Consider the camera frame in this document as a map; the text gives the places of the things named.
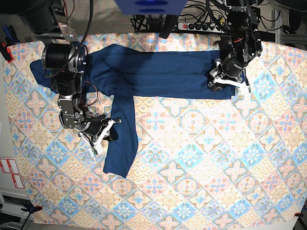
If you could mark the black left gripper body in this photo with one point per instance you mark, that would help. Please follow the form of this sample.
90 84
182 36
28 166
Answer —
228 69

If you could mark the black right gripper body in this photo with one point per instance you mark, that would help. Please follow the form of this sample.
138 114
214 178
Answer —
93 126

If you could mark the blue long-sleeve shirt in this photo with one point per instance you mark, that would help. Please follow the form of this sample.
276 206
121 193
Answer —
125 73

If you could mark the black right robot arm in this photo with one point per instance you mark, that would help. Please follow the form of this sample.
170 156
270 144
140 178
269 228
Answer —
64 62

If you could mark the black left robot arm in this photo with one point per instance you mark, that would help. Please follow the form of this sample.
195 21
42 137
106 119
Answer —
241 24

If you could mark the white power strip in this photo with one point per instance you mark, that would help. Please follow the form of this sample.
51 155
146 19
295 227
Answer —
199 27

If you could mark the patterned tile tablecloth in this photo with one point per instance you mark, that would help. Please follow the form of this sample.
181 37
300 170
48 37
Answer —
201 164

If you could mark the red-white labels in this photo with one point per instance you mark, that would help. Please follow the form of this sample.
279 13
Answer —
9 167

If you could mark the blue-black clamp lower left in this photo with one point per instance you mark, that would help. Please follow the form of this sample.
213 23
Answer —
30 208

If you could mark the white cabinet lower left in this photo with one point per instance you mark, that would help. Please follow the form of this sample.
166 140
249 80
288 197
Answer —
13 202

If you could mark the red-black clamp upper left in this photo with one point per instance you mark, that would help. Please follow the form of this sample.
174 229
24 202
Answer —
6 52

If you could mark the orange clamp lower right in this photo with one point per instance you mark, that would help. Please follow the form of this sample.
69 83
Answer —
301 215

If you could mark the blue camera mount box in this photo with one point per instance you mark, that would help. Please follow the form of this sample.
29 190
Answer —
171 7

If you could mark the blue-handled clamp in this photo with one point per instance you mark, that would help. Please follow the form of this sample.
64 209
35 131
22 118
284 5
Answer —
11 37

